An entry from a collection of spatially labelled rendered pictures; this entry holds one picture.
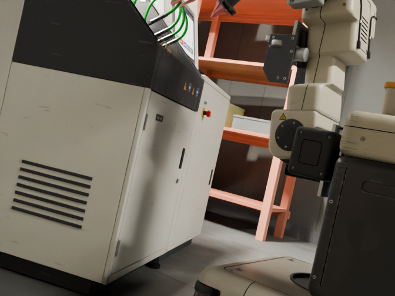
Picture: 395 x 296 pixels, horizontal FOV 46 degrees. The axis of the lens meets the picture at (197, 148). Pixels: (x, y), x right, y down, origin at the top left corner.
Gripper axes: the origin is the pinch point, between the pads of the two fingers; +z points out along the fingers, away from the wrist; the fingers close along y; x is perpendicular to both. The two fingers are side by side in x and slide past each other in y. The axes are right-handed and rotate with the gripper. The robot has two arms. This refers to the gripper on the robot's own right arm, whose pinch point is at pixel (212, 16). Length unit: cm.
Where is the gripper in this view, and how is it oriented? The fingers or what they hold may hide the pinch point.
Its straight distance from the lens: 218.8
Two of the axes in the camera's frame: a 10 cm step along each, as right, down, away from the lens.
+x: -4.7, -1.0, -8.7
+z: -7.5, 5.7, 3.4
